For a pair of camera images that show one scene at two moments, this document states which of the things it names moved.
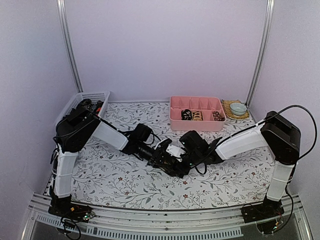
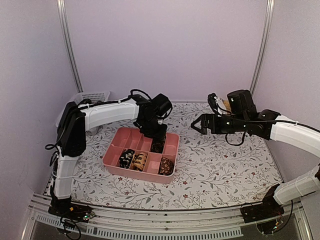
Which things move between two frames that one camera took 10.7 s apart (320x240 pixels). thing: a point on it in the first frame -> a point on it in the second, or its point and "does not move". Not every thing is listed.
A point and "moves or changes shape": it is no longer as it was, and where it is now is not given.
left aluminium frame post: (61, 5) does not move
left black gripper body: (155, 157) -> (151, 129)
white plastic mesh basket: (102, 96) does not move
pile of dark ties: (87, 102) does not move
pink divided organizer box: (207, 105) -> (130, 138)
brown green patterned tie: (171, 168) moves or changes shape
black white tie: (186, 114) -> (126, 158)
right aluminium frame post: (265, 42) does not move
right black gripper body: (186, 168) -> (222, 128)
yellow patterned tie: (197, 115) -> (138, 161)
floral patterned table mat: (107, 177) does not move
